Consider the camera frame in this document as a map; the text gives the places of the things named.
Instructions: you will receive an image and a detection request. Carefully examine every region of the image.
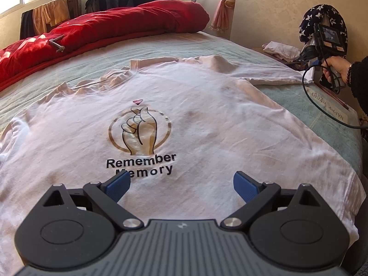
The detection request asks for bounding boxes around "green plaid blanket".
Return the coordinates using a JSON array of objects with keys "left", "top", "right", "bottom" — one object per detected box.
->
[{"left": 0, "top": 30, "right": 363, "bottom": 236}]

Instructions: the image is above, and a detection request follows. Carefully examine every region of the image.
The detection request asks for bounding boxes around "white printed t-shirt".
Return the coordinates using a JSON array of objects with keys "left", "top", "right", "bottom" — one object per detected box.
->
[{"left": 0, "top": 55, "right": 360, "bottom": 265}]

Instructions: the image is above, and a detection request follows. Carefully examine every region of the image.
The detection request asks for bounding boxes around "dark star-patterned scarf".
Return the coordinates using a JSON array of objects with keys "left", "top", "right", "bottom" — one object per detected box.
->
[{"left": 298, "top": 4, "right": 348, "bottom": 58}]

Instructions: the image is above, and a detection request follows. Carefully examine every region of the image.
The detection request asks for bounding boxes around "wooden nightstand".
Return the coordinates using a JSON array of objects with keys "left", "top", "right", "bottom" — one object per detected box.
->
[{"left": 251, "top": 46, "right": 305, "bottom": 69}]

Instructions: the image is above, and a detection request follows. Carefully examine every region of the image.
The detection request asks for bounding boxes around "orange draped garment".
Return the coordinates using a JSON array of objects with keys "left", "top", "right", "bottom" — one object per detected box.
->
[{"left": 32, "top": 0, "right": 71, "bottom": 35}]

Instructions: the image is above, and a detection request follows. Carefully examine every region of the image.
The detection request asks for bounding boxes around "metal crank handle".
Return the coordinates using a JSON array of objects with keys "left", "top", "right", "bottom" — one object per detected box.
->
[{"left": 49, "top": 34, "right": 66, "bottom": 54}]

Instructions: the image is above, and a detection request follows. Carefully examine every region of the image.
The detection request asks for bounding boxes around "black draped garment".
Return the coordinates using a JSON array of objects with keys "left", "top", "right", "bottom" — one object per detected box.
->
[{"left": 20, "top": 9, "right": 35, "bottom": 39}]

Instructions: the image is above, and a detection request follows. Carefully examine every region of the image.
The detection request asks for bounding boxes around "red quilt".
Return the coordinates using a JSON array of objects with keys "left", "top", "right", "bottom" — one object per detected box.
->
[{"left": 0, "top": 0, "right": 210, "bottom": 91}]

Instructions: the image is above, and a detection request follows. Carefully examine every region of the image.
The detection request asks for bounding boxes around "pink curtain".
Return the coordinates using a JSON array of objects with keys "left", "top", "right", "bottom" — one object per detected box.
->
[{"left": 209, "top": 0, "right": 239, "bottom": 32}]

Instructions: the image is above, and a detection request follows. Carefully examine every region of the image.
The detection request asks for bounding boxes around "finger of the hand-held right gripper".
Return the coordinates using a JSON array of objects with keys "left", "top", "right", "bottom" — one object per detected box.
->
[{"left": 298, "top": 46, "right": 318, "bottom": 63}]

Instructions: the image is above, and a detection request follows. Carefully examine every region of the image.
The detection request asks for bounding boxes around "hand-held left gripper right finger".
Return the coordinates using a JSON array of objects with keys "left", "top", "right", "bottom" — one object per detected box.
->
[{"left": 221, "top": 171, "right": 321, "bottom": 231}]

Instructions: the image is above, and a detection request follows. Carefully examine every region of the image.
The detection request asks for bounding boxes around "black cable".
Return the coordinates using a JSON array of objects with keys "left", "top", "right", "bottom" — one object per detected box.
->
[{"left": 301, "top": 63, "right": 364, "bottom": 129}]

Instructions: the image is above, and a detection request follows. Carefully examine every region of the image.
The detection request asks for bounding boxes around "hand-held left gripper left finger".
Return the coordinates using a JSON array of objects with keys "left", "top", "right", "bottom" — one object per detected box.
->
[{"left": 43, "top": 171, "right": 144, "bottom": 231}]

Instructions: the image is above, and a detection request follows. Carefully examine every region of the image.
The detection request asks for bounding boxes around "person's right hand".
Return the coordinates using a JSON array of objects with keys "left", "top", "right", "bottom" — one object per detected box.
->
[{"left": 321, "top": 57, "right": 352, "bottom": 87}]

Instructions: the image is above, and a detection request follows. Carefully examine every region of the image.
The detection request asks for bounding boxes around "pile of pale clothes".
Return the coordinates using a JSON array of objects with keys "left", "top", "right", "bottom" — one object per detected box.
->
[{"left": 262, "top": 42, "right": 302, "bottom": 62}]

